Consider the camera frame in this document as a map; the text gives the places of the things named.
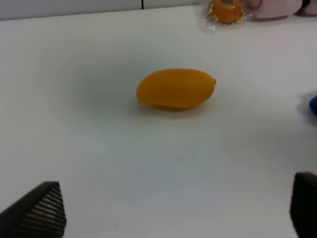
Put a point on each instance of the pink rolled towel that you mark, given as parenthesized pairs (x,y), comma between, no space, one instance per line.
(271,9)

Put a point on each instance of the blue rolled towel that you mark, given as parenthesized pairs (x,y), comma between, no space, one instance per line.
(313,105)

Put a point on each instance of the yellow orange mango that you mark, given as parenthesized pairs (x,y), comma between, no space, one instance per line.
(176,88)

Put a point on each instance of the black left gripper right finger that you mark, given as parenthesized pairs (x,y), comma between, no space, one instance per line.
(303,207)

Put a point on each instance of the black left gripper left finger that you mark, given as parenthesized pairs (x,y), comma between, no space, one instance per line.
(38,214)

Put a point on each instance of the orange toy in plastic wrap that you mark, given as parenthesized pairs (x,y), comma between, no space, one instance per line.
(224,14)

